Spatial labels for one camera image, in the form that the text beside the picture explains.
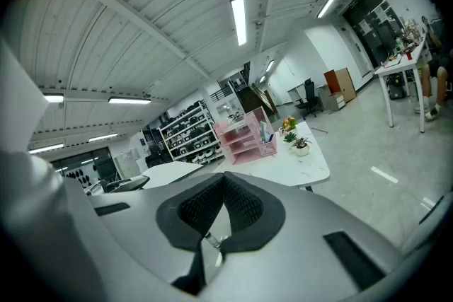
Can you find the pink desk organizer tray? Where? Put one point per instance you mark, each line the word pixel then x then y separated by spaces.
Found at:
pixel 247 143

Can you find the long white table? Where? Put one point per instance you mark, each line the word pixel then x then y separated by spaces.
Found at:
pixel 400 64

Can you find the small white drawer unit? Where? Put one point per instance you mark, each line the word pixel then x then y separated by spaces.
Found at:
pixel 336 101

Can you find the pink succulent potted plant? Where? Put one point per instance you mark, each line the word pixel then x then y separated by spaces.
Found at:
pixel 302 148

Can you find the black bag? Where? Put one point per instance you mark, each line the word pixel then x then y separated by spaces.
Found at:
pixel 395 85

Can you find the white shelving unit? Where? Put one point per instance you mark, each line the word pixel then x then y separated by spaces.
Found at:
pixel 191 134

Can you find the orange flower potted plant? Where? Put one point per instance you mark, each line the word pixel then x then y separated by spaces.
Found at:
pixel 289 123

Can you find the group of stored helmets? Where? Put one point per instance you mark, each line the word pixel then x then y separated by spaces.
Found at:
pixel 193 138

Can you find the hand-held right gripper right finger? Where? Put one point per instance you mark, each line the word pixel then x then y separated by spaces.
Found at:
pixel 258 215

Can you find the red cup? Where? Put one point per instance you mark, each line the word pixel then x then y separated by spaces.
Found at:
pixel 408 55

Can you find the wooden cabinet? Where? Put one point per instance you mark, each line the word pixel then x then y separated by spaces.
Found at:
pixel 341 85

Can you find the ceiling light bar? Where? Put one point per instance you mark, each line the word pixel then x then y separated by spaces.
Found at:
pixel 103 137
pixel 129 100
pixel 330 1
pixel 46 148
pixel 54 98
pixel 239 21

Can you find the black office chair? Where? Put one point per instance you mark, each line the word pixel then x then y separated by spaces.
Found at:
pixel 310 99

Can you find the green succulent potted plant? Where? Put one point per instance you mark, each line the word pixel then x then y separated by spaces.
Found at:
pixel 290 138

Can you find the blue pen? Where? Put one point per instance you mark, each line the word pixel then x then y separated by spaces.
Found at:
pixel 270 138

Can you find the dark staircase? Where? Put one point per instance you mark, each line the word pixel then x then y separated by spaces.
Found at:
pixel 256 99

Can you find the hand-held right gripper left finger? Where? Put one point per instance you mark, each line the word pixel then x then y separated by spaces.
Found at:
pixel 184 219

